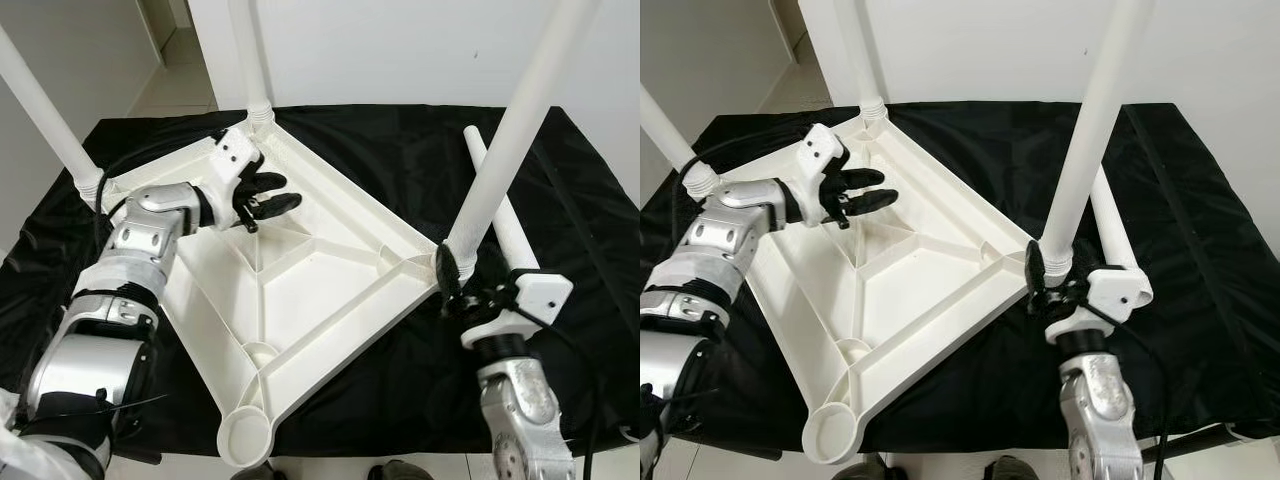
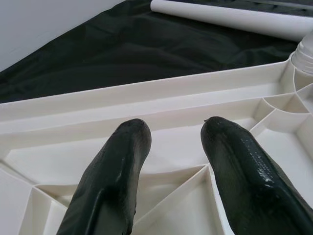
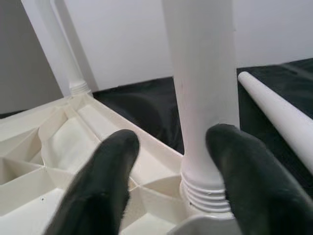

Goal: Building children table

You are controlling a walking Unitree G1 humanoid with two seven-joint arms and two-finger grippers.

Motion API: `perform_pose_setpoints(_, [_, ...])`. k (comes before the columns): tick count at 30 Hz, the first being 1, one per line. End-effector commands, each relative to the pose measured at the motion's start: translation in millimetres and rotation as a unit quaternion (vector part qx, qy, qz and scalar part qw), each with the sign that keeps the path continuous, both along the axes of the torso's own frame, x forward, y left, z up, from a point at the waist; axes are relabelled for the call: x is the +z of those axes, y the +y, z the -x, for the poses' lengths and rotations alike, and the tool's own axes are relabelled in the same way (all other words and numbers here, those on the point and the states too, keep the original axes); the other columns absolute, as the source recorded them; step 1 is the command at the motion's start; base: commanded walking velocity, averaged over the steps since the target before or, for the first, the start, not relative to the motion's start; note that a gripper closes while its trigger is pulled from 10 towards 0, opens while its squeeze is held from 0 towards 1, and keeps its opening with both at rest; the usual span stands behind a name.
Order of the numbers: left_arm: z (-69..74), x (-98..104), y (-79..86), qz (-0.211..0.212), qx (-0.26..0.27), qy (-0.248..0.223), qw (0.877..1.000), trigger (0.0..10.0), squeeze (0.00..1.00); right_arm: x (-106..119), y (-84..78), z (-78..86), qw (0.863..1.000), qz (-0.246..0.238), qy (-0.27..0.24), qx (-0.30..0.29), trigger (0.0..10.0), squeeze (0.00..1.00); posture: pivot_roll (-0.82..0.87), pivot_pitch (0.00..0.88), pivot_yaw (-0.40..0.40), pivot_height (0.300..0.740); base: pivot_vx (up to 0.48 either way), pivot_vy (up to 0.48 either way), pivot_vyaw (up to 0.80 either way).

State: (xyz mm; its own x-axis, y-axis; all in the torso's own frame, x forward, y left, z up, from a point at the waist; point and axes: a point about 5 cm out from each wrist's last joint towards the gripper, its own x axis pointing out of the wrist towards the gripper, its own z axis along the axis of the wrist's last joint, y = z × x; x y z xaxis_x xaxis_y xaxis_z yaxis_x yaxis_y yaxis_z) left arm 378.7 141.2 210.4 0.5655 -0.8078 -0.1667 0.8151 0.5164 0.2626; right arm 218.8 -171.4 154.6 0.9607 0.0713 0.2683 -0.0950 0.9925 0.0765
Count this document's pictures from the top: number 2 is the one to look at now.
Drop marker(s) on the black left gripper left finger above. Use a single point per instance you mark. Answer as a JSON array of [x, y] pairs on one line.
[[110, 183]]

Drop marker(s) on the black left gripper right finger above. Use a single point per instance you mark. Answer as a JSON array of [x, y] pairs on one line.
[[244, 183]]

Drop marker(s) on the white plastic children table top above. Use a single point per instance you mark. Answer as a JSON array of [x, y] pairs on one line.
[[61, 151]]

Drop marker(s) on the white plastic screw-in table leg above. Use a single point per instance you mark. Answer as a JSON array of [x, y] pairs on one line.
[[305, 51], [244, 20]]

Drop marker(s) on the black fabric table cover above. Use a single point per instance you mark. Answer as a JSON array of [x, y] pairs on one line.
[[146, 49]]

